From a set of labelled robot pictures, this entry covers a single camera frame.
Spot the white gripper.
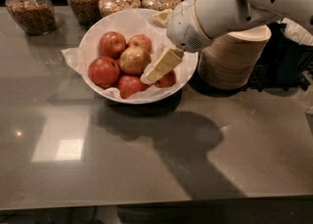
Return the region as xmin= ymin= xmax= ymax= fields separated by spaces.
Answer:
xmin=140 ymin=0 xmax=213 ymax=85

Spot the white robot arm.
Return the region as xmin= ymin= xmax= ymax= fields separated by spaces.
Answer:
xmin=166 ymin=0 xmax=313 ymax=53

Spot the white paper liner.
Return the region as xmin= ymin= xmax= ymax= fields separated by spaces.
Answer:
xmin=61 ymin=8 xmax=197 ymax=102

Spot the red apple front centre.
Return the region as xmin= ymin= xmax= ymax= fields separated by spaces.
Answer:
xmin=117 ymin=75 xmax=148 ymax=99

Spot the red apple back right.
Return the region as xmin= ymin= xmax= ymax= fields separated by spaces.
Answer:
xmin=127 ymin=34 xmax=152 ymax=53

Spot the glass jar brown cereal left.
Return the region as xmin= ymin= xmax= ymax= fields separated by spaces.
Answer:
xmin=5 ymin=0 xmax=56 ymax=35

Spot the red apple front right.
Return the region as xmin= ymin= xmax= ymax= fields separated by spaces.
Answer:
xmin=155 ymin=70 xmax=176 ymax=88

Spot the red apple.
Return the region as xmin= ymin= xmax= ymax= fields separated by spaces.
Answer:
xmin=127 ymin=34 xmax=152 ymax=53
xmin=88 ymin=57 xmax=120 ymax=89
xmin=98 ymin=31 xmax=126 ymax=60
xmin=117 ymin=75 xmax=148 ymax=99
xmin=155 ymin=70 xmax=176 ymax=88

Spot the red apple front left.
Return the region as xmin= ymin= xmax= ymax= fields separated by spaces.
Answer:
xmin=88 ymin=57 xmax=120 ymax=89

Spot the yellow-green apple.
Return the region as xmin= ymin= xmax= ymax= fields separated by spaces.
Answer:
xmin=119 ymin=47 xmax=152 ymax=76

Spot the white bowl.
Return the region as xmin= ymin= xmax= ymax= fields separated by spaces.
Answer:
xmin=77 ymin=8 xmax=200 ymax=105

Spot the red apple back left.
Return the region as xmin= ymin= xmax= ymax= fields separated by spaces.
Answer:
xmin=98 ymin=31 xmax=126 ymax=60

